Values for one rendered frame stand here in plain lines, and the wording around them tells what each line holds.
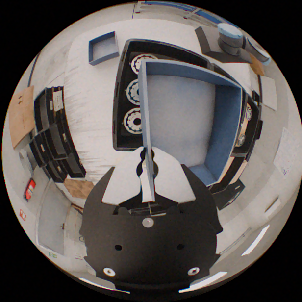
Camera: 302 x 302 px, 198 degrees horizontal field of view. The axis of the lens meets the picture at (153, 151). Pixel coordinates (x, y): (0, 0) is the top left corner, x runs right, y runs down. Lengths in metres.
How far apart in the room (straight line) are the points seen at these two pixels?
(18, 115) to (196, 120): 2.56
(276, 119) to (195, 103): 3.42
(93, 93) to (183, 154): 0.51
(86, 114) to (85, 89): 0.14
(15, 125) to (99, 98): 2.17
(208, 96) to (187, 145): 0.11
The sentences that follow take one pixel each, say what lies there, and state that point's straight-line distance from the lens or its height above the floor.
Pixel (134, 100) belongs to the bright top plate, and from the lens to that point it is 0.37.
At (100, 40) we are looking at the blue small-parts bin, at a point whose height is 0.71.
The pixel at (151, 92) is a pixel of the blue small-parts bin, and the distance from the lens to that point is 0.16.
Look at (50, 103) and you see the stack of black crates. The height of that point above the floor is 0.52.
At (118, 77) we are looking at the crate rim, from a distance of 0.31.
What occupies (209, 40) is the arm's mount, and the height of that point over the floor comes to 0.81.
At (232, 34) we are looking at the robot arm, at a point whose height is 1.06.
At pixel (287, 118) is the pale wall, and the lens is 3.54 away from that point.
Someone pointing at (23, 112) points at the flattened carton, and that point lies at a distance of 2.52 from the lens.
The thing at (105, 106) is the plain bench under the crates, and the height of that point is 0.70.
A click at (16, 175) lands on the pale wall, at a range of 2.52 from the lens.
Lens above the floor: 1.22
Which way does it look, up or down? 57 degrees down
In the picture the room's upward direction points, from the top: 162 degrees clockwise
